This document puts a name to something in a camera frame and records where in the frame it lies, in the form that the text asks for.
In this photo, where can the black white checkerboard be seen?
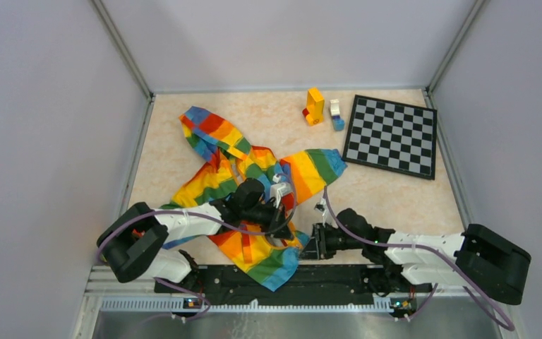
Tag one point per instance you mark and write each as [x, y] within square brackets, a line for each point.
[392, 136]

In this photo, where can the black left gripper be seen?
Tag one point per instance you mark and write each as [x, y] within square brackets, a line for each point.
[279, 228]

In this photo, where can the rainbow striped zip jacket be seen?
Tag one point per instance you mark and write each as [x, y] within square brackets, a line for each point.
[229, 157]

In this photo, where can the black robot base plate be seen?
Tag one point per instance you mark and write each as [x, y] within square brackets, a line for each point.
[310, 285]

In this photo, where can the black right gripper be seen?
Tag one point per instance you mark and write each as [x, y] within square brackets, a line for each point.
[317, 248]

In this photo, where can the orange yellow block toy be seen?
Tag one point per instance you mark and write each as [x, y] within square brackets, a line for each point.
[313, 111]

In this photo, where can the white blue block toy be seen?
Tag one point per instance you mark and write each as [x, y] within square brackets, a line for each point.
[335, 113]

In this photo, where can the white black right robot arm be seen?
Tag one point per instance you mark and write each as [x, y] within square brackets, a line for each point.
[476, 257]

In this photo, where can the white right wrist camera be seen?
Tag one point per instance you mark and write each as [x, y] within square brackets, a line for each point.
[321, 206]

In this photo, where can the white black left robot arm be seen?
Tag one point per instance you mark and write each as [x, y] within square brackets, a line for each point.
[140, 242]

